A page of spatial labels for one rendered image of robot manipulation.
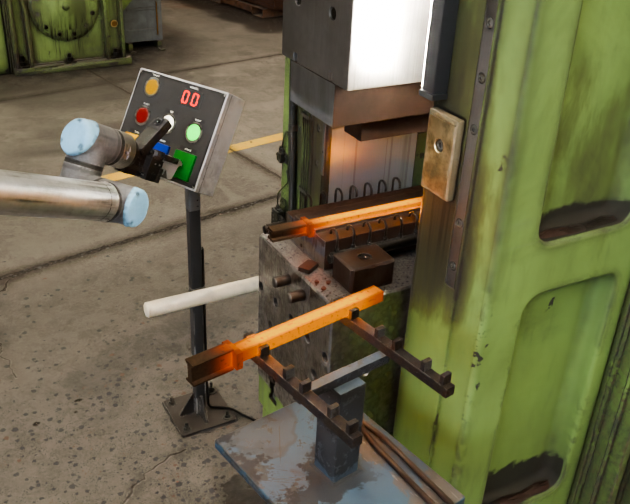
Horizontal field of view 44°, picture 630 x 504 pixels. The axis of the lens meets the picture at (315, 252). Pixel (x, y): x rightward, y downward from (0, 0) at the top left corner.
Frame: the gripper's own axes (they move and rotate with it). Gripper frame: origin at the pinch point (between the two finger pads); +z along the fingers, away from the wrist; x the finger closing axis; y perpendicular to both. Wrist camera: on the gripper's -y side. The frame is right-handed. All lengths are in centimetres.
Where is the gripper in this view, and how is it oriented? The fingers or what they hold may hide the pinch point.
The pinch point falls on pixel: (178, 161)
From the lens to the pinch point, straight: 214.6
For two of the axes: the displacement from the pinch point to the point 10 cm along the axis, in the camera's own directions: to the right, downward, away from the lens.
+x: 8.1, 3.2, -5.0
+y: -3.3, 9.4, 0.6
